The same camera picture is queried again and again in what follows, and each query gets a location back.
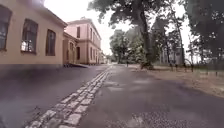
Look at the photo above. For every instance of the cobblestone gutter strip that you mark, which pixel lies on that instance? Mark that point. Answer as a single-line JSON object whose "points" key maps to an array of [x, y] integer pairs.
{"points": [[78, 100]]}

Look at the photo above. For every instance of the row of low posts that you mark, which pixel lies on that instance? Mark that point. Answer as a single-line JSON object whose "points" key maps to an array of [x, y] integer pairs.
{"points": [[186, 67]]}

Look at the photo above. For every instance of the low yellow connecting building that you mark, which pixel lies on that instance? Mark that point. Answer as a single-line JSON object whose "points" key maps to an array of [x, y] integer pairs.
{"points": [[70, 50]]}

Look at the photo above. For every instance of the grey asphalt road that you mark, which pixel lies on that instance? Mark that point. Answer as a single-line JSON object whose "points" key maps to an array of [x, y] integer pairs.
{"points": [[133, 100]]}

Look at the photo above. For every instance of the pink two-storey building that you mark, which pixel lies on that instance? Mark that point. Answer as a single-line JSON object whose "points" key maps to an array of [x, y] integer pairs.
{"points": [[85, 41]]}

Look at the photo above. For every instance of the grey asphalt pavement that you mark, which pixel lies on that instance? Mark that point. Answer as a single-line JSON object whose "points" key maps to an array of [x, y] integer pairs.
{"points": [[36, 90]]}

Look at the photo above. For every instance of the row of trees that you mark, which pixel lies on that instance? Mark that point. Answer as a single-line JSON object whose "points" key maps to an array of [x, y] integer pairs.
{"points": [[203, 30]]}

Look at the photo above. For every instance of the large dark tree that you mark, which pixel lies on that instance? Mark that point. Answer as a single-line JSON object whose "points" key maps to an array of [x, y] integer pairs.
{"points": [[141, 30]]}

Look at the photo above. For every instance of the bare sandy ground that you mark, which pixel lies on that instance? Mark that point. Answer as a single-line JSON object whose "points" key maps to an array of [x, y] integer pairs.
{"points": [[196, 78]]}

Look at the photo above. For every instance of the yellow single-storey building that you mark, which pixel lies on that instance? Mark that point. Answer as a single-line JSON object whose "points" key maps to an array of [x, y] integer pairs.
{"points": [[30, 36]]}

